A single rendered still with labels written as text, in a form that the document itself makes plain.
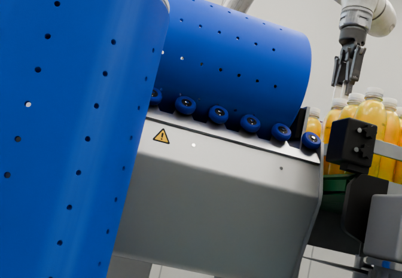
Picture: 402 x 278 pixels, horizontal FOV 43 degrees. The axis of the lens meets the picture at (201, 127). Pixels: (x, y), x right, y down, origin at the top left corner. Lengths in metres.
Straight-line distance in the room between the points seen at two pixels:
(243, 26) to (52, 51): 0.59
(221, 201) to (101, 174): 0.46
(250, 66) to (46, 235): 0.63
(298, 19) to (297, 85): 3.37
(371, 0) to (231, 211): 0.78
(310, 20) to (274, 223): 3.53
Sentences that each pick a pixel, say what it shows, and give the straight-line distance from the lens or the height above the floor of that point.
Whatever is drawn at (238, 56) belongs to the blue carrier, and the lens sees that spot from 1.10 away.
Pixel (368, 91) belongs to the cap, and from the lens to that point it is 1.23.
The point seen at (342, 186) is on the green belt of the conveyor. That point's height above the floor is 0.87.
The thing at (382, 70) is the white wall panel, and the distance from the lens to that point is 4.68.
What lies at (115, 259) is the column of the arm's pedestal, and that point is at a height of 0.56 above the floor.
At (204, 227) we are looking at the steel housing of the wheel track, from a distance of 1.08.
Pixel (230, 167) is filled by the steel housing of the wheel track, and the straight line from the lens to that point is 1.06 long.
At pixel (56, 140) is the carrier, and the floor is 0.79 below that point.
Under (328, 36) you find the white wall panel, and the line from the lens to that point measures 4.54.
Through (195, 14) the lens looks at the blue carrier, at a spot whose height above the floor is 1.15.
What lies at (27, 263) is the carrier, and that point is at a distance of 0.63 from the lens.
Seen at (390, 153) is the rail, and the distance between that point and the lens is 1.15.
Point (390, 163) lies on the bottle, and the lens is 1.24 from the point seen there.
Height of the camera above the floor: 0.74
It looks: 10 degrees up
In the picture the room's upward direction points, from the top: 13 degrees clockwise
